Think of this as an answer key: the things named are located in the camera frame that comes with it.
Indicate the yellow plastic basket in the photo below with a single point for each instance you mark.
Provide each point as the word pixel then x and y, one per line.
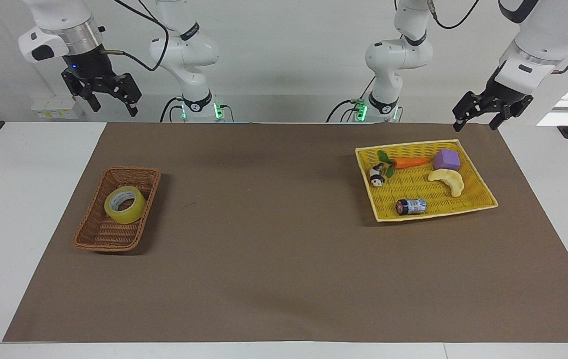
pixel 438 199

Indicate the yellow tape roll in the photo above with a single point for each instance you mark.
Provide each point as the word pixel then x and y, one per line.
pixel 129 212

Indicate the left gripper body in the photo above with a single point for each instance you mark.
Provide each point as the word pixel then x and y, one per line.
pixel 505 89

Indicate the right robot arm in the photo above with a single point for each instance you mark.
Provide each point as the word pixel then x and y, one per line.
pixel 184 50

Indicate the purple block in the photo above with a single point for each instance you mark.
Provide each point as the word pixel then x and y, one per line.
pixel 447 160

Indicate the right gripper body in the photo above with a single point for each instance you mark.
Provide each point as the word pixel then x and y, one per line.
pixel 87 62

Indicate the brown wicker basket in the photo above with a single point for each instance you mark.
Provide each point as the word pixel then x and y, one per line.
pixel 106 234

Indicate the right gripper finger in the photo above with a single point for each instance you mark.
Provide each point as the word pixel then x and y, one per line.
pixel 128 92
pixel 84 92

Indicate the orange toy carrot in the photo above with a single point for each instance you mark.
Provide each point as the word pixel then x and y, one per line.
pixel 408 162

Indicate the small blue battery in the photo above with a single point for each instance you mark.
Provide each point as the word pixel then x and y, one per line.
pixel 412 206

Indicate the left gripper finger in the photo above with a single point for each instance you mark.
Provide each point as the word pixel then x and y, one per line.
pixel 508 110
pixel 471 107

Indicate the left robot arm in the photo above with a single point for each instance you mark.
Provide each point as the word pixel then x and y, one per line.
pixel 398 52

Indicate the small panda figure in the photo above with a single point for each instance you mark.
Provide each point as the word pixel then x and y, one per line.
pixel 376 176

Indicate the pale yellow toy banana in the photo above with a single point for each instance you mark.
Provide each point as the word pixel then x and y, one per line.
pixel 453 180

